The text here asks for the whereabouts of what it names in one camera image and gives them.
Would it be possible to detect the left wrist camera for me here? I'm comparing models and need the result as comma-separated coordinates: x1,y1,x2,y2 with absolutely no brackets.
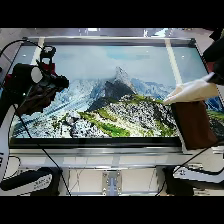
39,45,57,73

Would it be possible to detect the black cable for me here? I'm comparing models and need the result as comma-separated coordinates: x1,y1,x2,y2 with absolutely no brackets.
12,109,72,197
0,38,46,58
4,155,23,180
154,138,224,197

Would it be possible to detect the grey-brown garment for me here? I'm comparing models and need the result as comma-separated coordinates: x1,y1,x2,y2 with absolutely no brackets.
15,77,69,117

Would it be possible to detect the cream T-shirt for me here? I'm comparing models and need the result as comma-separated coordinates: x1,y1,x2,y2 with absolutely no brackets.
162,72,220,106

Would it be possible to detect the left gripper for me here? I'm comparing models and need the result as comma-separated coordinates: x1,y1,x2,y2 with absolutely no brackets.
44,74,70,92

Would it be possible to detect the brown folded garment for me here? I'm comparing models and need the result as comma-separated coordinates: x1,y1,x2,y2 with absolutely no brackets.
171,100,220,151

